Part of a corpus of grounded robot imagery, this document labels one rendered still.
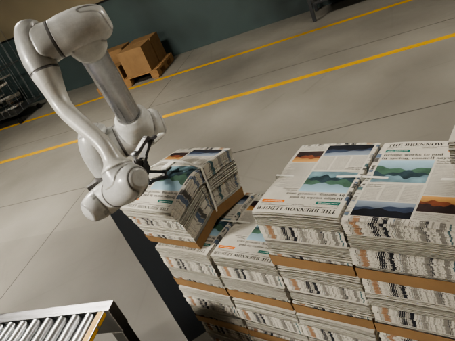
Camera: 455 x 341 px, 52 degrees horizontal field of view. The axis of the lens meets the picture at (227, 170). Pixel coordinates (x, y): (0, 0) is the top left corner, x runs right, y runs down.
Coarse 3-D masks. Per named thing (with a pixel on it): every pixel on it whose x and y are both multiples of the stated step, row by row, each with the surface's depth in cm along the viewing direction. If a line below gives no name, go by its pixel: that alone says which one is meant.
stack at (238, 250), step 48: (240, 240) 170; (192, 288) 194; (240, 288) 173; (288, 288) 157; (336, 288) 143; (384, 288) 131; (240, 336) 198; (288, 336) 176; (336, 336) 157; (384, 336) 143
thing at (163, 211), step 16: (176, 176) 175; (192, 176) 170; (144, 192) 177; (160, 192) 172; (176, 192) 168; (192, 192) 171; (128, 208) 176; (144, 208) 170; (160, 208) 166; (176, 208) 164; (192, 208) 171; (208, 208) 178; (144, 224) 182; (160, 224) 175; (176, 224) 169; (192, 224) 172; (192, 240) 172
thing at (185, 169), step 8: (152, 168) 191; (160, 168) 187; (176, 168) 182; (184, 168) 179; (192, 168) 176; (208, 168) 177; (200, 176) 174; (208, 176) 177; (200, 184) 173; (208, 192) 178; (208, 200) 178; (216, 200) 182
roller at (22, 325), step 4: (20, 324) 183; (24, 324) 183; (28, 324) 184; (16, 328) 181; (20, 328) 181; (24, 328) 182; (12, 332) 181; (16, 332) 180; (20, 332) 180; (12, 336) 178; (16, 336) 178; (20, 336) 179; (8, 340) 177; (12, 340) 177; (16, 340) 178
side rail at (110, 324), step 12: (108, 300) 174; (24, 312) 189; (36, 312) 186; (48, 312) 183; (60, 312) 180; (72, 312) 177; (84, 312) 174; (96, 312) 172; (108, 312) 170; (120, 312) 176; (108, 324) 175; (120, 324) 174
